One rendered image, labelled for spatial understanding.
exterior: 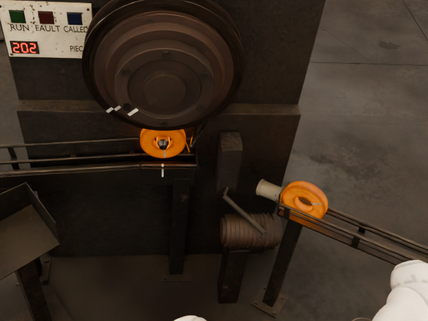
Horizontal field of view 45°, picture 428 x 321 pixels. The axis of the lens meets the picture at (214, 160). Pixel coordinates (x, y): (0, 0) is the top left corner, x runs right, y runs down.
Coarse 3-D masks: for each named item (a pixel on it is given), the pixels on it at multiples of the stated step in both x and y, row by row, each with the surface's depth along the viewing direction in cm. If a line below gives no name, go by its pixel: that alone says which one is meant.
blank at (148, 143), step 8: (144, 136) 170; (152, 136) 171; (168, 136) 171; (176, 136) 171; (184, 136) 172; (144, 144) 173; (152, 144) 173; (176, 144) 174; (184, 144) 174; (152, 152) 176; (160, 152) 176; (168, 152) 177; (176, 152) 177
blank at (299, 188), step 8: (296, 184) 171; (304, 184) 170; (312, 184) 170; (288, 192) 174; (296, 192) 172; (304, 192) 169; (312, 192) 168; (320, 192) 169; (288, 200) 176; (296, 200) 176; (312, 200) 170; (320, 200) 168; (304, 208) 176; (312, 208) 172; (320, 208) 170; (320, 216) 172
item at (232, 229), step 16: (224, 224) 188; (240, 224) 187; (272, 224) 188; (224, 240) 188; (240, 240) 187; (256, 240) 188; (272, 240) 189; (224, 256) 205; (240, 256) 196; (224, 272) 205; (240, 272) 205; (224, 288) 213; (240, 288) 214
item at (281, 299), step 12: (288, 228) 184; (300, 228) 182; (288, 240) 188; (288, 252) 193; (276, 264) 202; (288, 264) 201; (276, 276) 207; (264, 288) 228; (276, 288) 212; (264, 300) 222; (276, 300) 225; (264, 312) 222; (276, 312) 221
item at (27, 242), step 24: (24, 192) 170; (0, 216) 169; (24, 216) 172; (48, 216) 161; (0, 240) 166; (24, 240) 166; (48, 240) 166; (0, 264) 161; (24, 264) 161; (24, 288) 180; (24, 312) 212; (48, 312) 200
